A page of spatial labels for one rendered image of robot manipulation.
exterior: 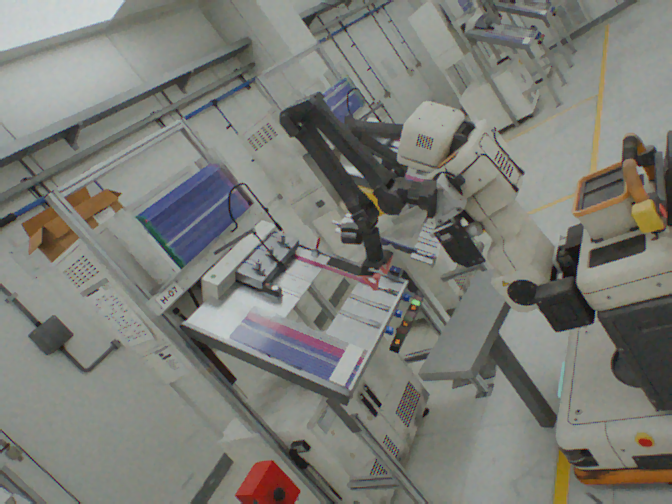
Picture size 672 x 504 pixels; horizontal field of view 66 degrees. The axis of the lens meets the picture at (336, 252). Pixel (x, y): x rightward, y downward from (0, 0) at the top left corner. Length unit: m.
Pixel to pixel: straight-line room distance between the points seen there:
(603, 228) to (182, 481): 2.96
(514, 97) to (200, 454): 4.90
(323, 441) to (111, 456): 1.66
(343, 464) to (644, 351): 1.24
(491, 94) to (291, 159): 3.67
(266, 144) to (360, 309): 1.46
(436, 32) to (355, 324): 4.75
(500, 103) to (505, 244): 4.87
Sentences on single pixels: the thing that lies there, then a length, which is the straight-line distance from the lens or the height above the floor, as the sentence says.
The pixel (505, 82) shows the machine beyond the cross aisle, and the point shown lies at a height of 0.51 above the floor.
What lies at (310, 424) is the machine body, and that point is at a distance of 2.19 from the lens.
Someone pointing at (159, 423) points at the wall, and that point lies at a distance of 3.69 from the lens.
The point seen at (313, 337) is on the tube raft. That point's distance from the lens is 2.06.
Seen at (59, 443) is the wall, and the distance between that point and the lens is 3.45.
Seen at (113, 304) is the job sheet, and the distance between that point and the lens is 2.34.
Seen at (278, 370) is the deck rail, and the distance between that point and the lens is 1.98.
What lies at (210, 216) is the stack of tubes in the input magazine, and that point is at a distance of 2.32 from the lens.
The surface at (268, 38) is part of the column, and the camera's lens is 5.33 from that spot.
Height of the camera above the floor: 1.59
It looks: 14 degrees down
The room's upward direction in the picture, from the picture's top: 37 degrees counter-clockwise
